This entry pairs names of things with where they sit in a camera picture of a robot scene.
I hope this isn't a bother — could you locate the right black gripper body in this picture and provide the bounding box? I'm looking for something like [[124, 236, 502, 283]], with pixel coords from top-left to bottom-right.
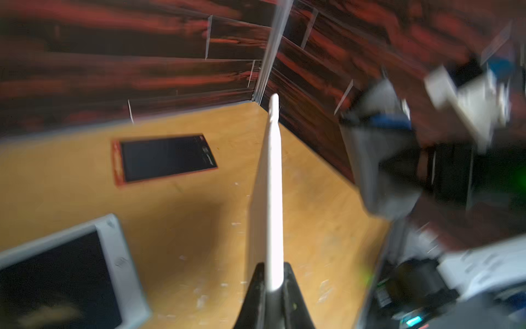
[[415, 143, 525, 210]]

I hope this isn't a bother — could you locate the grey microfibre cloth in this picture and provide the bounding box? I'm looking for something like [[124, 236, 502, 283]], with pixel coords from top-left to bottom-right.
[[338, 78, 423, 220]]

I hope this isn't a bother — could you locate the blue-edged white drawing tablet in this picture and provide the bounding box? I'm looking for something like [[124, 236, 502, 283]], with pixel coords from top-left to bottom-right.
[[1, 214, 151, 328]]

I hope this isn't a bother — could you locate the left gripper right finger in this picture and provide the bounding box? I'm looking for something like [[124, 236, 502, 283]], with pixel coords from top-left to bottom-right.
[[282, 263, 315, 329]]

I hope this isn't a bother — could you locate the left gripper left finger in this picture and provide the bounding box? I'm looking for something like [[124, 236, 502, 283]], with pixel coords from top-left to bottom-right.
[[233, 263, 267, 329]]

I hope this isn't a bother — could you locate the red drawing tablet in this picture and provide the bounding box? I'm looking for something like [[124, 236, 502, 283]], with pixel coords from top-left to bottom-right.
[[111, 134, 218, 186]]

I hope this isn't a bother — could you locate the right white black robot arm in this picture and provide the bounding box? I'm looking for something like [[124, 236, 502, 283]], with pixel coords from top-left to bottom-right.
[[357, 144, 525, 328]]

